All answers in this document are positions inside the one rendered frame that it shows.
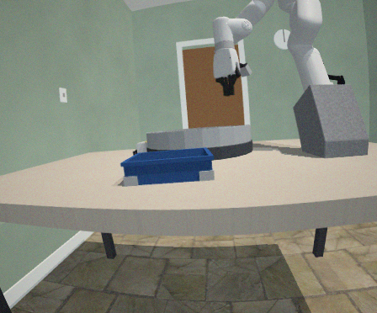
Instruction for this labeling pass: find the blue rectangular crate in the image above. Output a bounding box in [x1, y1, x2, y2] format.
[120, 147, 215, 187]

